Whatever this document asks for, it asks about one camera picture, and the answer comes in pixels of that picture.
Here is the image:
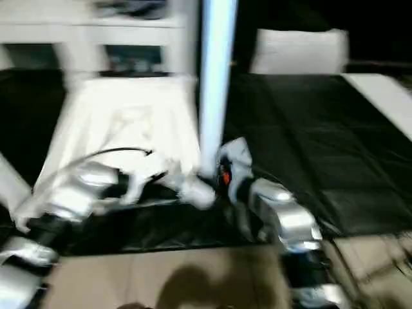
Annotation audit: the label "white bag with round fitting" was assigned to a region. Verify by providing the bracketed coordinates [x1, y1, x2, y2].
[250, 28, 350, 74]

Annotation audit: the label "black tangled items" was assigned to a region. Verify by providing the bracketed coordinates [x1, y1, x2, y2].
[91, 0, 123, 15]

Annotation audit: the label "black table mat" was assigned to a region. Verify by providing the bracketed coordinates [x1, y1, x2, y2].
[0, 67, 412, 255]

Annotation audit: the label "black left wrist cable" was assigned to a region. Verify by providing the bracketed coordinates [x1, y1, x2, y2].
[28, 147, 155, 194]

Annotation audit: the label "white plastic table top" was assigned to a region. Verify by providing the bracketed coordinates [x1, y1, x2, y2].
[12, 77, 216, 232]

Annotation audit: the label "black box with gold label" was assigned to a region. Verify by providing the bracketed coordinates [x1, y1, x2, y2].
[237, 0, 262, 74]

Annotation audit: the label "white glass-door cabinet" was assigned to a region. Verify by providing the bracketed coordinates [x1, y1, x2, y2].
[0, 0, 194, 77]

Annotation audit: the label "white flat board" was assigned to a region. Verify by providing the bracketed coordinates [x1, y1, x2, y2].
[341, 73, 412, 142]

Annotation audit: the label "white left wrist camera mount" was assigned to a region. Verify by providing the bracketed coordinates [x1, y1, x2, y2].
[124, 151, 184, 204]

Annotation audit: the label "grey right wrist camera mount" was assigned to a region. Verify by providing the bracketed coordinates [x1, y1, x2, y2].
[218, 136, 255, 200]

